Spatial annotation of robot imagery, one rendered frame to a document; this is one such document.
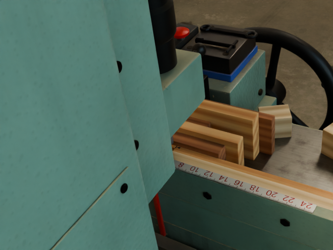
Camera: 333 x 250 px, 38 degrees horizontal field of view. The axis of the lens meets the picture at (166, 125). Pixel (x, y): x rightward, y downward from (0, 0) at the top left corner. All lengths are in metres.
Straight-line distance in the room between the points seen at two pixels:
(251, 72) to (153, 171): 0.34
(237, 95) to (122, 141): 0.41
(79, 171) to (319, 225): 0.31
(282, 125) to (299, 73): 1.85
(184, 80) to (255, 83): 0.25
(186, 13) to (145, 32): 2.86
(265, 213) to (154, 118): 0.19
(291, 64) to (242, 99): 1.88
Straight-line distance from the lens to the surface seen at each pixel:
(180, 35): 0.75
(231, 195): 0.58
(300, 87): 2.46
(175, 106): 0.57
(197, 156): 0.64
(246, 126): 0.65
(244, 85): 0.76
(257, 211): 0.58
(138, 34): 0.42
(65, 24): 0.29
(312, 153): 0.70
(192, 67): 0.59
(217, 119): 0.67
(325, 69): 0.89
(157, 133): 0.48
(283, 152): 0.70
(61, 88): 0.30
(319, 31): 2.96
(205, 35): 0.79
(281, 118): 0.71
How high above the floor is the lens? 1.36
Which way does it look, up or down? 37 degrees down
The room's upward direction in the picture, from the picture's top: 9 degrees counter-clockwise
